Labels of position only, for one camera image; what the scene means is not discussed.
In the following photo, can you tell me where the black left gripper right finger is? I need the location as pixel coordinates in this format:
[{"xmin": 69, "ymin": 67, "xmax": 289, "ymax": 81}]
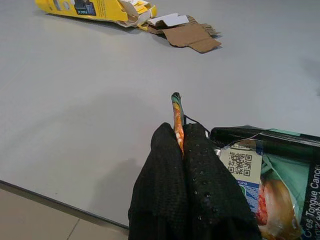
[{"xmin": 183, "ymin": 122, "xmax": 262, "ymax": 240}]

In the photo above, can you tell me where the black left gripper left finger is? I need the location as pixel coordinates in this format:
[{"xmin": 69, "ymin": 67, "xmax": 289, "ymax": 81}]
[{"xmin": 127, "ymin": 122, "xmax": 190, "ymax": 240}]

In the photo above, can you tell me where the green cigarette pack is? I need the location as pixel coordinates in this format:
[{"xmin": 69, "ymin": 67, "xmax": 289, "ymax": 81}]
[{"xmin": 171, "ymin": 91, "xmax": 320, "ymax": 240}]

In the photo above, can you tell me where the white paper piece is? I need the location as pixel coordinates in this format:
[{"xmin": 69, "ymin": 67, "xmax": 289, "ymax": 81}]
[{"xmin": 147, "ymin": 13, "xmax": 190, "ymax": 27}]

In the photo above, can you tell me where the torn yellow cardboard box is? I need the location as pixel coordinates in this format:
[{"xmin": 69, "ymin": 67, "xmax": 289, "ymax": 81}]
[{"xmin": 34, "ymin": 0, "xmax": 158, "ymax": 29}]

